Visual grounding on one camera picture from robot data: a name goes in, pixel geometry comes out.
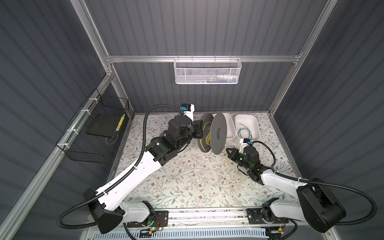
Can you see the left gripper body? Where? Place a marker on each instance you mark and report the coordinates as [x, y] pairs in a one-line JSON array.
[[196, 133]]

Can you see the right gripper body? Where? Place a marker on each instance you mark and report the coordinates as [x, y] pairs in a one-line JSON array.
[[242, 163]]

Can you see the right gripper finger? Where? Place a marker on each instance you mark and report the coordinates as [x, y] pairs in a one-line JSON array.
[[233, 156], [232, 151]]

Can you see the dark grey foam spool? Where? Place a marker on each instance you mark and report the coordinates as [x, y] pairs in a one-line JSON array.
[[215, 133]]

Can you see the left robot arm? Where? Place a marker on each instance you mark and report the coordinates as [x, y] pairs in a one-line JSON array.
[[157, 153]]

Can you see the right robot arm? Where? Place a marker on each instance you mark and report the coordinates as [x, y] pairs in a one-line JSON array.
[[314, 204]]

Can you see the left white plastic bin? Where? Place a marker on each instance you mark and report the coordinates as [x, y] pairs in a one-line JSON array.
[[231, 130]]

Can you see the white plastic bin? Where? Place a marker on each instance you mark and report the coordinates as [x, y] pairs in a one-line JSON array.
[[247, 127], [231, 130]]

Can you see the right white plastic bin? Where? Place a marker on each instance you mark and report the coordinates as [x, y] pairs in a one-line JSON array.
[[247, 127]]

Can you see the items in white basket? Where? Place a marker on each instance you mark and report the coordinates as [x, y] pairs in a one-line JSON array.
[[218, 79]]

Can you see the yellow marker pen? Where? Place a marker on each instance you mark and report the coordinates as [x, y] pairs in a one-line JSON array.
[[120, 122]]

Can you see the black foam pad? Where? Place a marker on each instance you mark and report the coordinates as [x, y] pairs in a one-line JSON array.
[[103, 126]]

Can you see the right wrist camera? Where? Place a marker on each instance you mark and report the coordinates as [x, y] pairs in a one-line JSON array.
[[244, 143]]

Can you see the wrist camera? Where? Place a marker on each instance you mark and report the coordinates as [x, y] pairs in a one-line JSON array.
[[188, 110], [244, 143]]

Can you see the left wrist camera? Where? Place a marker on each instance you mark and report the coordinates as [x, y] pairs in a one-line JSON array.
[[188, 110]]

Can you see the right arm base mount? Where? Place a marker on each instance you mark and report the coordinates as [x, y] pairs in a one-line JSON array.
[[257, 216]]

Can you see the white wire mesh basket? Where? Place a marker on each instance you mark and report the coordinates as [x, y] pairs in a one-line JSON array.
[[188, 69]]

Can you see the aluminium front rail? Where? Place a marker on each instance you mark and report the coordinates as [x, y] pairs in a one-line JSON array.
[[210, 216]]

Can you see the white slotted cable duct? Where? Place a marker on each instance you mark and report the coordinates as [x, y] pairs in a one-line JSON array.
[[243, 233]]

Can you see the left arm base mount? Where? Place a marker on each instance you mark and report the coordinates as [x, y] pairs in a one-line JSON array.
[[154, 220]]

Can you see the black wire basket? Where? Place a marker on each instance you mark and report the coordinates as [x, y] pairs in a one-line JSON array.
[[79, 146]]

